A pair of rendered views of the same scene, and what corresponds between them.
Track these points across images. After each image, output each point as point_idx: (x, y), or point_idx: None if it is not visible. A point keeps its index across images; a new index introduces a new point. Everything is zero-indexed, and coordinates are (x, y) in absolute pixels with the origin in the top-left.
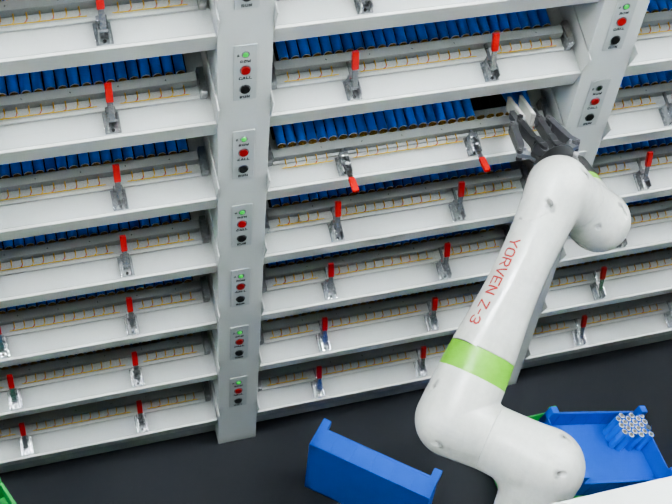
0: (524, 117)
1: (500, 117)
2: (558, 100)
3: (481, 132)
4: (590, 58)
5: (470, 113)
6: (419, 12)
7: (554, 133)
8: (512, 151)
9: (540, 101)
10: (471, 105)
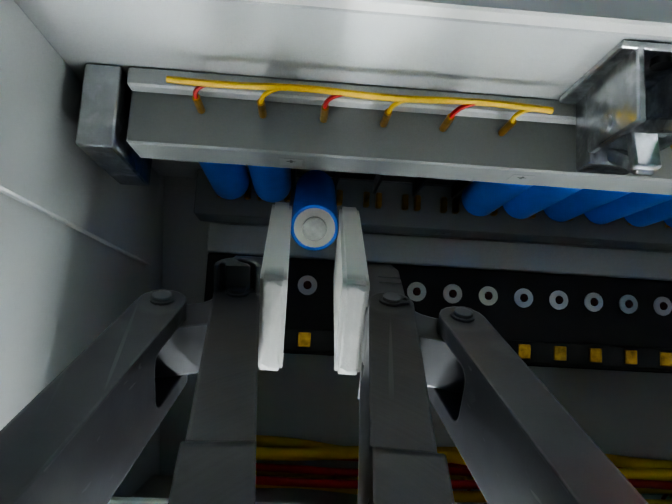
0: (340, 363)
1: (392, 173)
2: (62, 249)
3: (521, 117)
4: None
5: (527, 187)
6: None
7: (129, 398)
8: (382, 10)
9: (146, 172)
10: (494, 192)
